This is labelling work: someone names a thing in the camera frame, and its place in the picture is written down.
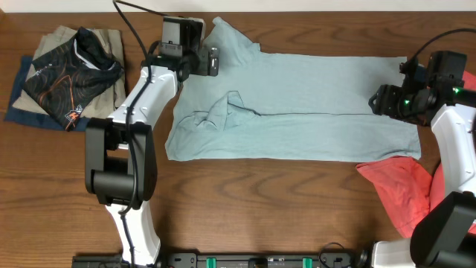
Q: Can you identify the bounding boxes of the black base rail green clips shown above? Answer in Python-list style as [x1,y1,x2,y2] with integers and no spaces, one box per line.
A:
[71,252,356,268]

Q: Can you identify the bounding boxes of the folded beige garment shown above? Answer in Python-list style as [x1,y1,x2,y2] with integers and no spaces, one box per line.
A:
[13,25,126,118]

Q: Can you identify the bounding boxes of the light blue polo shirt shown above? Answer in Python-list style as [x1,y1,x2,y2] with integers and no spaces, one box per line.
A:
[165,17,421,162]

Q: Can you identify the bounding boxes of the folded navy blue garment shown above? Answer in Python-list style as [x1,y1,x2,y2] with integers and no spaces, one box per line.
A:
[3,55,92,133]

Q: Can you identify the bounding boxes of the black orange patterned shirt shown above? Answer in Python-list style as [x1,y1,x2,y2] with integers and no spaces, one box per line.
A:
[23,27,123,131]

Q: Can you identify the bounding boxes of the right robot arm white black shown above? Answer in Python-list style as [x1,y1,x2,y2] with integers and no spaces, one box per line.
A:
[369,57,475,267]

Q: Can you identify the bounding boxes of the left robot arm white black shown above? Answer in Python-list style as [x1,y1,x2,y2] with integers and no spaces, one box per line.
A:
[72,45,219,267]

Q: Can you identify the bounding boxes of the red t-shirt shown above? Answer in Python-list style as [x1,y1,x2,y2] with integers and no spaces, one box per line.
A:
[356,70,476,239]

